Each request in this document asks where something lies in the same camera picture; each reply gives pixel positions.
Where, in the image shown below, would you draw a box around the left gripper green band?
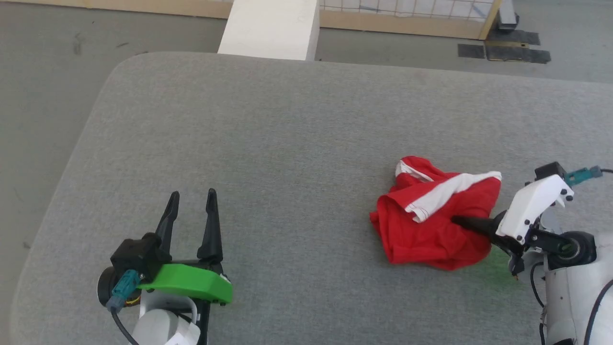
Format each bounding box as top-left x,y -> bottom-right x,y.
138,188 -> 234,306

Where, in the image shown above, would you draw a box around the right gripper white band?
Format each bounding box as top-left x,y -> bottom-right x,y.
452,174 -> 574,257

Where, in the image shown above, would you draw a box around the red garment with white stripes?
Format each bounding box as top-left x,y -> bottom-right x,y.
369,156 -> 503,271

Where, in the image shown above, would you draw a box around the grey fabric sofa cushion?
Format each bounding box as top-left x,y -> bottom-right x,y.
9,51 -> 613,345

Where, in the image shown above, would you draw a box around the black floor tape patches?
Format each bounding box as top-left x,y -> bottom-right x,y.
457,29 -> 552,65

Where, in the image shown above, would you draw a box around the white rectangular block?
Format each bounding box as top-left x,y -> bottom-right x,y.
217,0 -> 320,62

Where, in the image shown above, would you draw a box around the black right arm cable teal plug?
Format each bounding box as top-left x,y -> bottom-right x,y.
529,165 -> 613,345

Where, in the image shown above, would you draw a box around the wooden fence frame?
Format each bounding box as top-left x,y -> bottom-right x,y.
0,0 -> 503,41

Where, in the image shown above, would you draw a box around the white wire mesh panel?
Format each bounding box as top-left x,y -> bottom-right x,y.
319,0 -> 495,21

